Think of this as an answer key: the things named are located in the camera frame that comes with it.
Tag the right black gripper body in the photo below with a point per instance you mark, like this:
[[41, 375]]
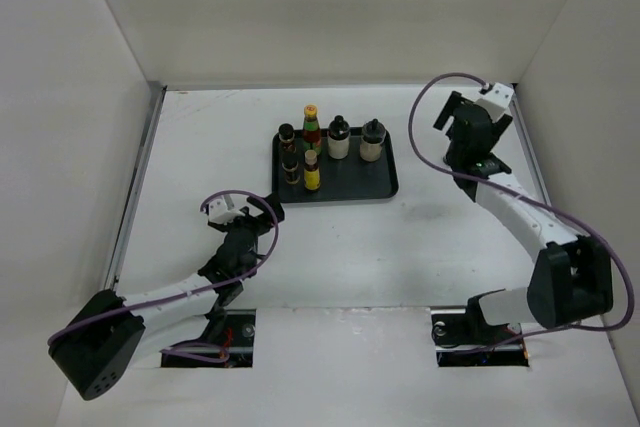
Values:
[[497, 128]]

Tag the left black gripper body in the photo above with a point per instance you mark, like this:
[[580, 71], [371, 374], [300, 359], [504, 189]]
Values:
[[256, 225]]

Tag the black-capped spice jar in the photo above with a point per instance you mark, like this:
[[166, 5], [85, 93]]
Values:
[[286, 136], [290, 166]]

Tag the yellow sauce bottle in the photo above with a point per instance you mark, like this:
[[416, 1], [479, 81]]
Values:
[[312, 180]]

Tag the red chili sauce bottle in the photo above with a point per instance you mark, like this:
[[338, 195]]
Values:
[[311, 135]]

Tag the clear grinder jar black lid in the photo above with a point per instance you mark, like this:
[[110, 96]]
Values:
[[373, 135]]

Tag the white shaker black cap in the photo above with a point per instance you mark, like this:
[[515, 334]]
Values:
[[338, 138]]

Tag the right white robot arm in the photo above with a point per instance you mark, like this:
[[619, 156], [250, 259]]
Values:
[[571, 278]]

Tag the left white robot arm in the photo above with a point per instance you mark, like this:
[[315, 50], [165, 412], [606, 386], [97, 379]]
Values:
[[113, 331]]

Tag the black rectangular tray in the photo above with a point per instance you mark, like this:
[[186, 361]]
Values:
[[348, 179]]

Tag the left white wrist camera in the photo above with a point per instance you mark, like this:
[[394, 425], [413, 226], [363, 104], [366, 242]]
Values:
[[220, 210]]

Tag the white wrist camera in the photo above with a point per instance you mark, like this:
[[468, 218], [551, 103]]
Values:
[[220, 210], [495, 99]]

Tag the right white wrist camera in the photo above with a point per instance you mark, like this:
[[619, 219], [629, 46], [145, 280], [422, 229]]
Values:
[[495, 99]]

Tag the right aluminium table rail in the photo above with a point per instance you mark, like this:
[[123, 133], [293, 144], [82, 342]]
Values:
[[532, 179]]

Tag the aluminium table rail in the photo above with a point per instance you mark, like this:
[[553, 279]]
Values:
[[532, 179], [114, 261]]

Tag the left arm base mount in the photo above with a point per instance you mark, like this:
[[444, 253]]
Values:
[[226, 343]]

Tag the left aluminium table rail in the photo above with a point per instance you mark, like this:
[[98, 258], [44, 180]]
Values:
[[114, 261]]

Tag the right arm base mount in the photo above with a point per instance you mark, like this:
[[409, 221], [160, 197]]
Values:
[[458, 345]]

